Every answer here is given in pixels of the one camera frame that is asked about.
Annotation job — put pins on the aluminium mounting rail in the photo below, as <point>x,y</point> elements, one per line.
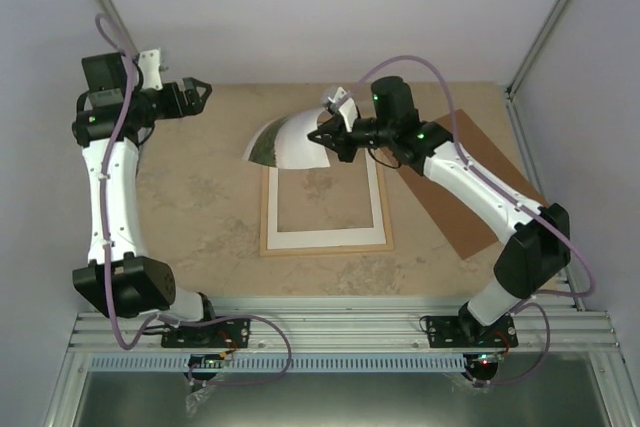
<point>346,324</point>

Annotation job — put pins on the right aluminium corner post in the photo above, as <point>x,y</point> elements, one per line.
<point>541,40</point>

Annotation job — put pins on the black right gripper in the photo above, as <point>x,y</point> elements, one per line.
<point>337,139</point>

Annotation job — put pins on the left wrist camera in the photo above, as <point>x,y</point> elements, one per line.
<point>150,63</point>

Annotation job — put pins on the light wooden picture frame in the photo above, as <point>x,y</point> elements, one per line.
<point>325,250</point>

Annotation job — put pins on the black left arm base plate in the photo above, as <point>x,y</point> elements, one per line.
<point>227,335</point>

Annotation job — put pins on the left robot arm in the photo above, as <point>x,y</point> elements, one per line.
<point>120,276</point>

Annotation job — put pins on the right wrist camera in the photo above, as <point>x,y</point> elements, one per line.
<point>339,102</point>

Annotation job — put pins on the white photo mat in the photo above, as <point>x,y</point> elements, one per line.
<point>272,217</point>

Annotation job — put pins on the slotted grey cable duct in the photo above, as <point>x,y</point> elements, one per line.
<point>262,363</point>

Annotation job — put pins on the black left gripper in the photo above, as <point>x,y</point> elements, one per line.
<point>194,106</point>

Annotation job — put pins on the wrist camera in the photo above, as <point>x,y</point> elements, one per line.
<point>150,63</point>
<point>339,102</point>

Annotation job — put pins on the landscape photo print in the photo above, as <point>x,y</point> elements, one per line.
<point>283,143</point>

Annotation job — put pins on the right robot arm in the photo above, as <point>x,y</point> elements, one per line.
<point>534,236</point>

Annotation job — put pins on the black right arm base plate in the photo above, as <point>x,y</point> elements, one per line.
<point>455,332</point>

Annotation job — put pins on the brown backing board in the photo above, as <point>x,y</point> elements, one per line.
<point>466,232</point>

